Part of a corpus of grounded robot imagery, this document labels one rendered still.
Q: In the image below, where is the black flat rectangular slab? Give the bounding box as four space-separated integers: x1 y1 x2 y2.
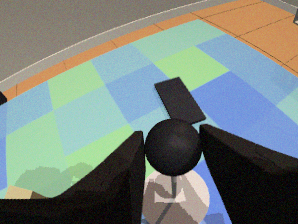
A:
154 77 206 125

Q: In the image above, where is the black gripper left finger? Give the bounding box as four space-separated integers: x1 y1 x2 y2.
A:
0 131 146 224

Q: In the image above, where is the tan cube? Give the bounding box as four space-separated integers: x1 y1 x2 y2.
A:
4 185 48 200

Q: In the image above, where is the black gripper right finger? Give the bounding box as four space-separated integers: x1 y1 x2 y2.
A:
200 124 298 224

